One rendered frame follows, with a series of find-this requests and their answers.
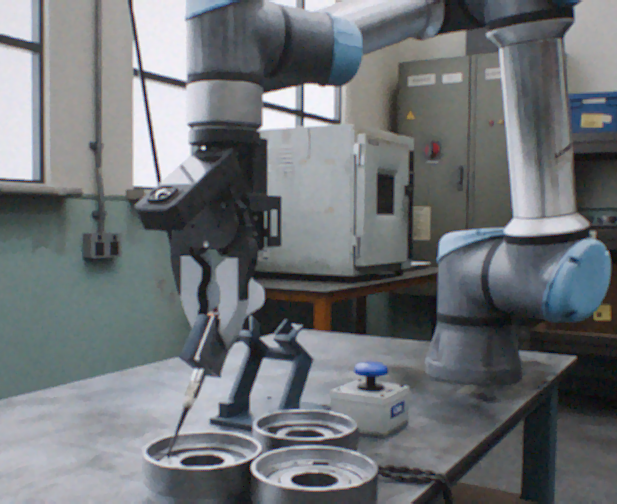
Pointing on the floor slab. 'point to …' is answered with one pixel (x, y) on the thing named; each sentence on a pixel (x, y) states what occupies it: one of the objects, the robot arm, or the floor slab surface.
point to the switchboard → (455, 148)
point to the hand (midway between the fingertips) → (211, 335)
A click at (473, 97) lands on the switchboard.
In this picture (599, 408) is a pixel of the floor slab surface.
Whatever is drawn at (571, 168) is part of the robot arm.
